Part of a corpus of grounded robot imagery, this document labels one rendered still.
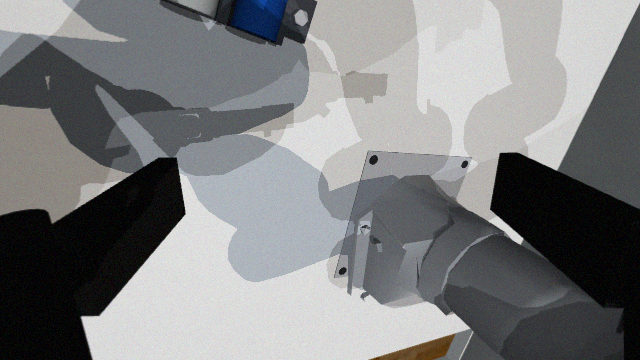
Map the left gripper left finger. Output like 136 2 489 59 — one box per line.
0 157 186 360

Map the blue cylinder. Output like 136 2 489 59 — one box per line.
231 0 288 42

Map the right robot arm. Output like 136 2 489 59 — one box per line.
347 175 624 360

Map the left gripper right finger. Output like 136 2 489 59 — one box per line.
490 152 640 360

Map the grey cylinder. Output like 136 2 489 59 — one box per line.
167 0 219 18

